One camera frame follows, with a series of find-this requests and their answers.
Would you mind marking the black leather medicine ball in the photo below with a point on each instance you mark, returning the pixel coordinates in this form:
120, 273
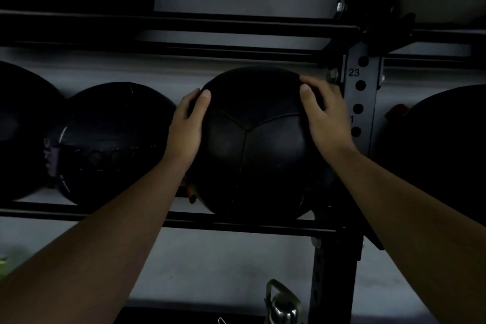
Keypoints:
253, 141

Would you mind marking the person's right thumb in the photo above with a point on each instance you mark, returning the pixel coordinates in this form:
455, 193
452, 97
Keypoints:
306, 101

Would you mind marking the person's left forearm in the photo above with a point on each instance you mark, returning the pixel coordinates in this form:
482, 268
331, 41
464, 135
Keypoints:
91, 244

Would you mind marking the person's right forearm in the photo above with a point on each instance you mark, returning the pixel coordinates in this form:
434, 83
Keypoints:
414, 229

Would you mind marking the person's left thumb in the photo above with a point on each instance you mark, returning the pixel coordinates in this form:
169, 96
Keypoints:
201, 105

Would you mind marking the black medicine ball white print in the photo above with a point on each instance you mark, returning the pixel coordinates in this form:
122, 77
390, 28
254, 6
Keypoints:
110, 143

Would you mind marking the black metal storage rack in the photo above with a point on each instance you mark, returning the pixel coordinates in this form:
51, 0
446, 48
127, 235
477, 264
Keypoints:
357, 115

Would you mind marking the person's left hand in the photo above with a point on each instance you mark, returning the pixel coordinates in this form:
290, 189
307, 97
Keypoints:
186, 134

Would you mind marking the person's right hand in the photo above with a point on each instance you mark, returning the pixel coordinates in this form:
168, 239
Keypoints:
329, 122

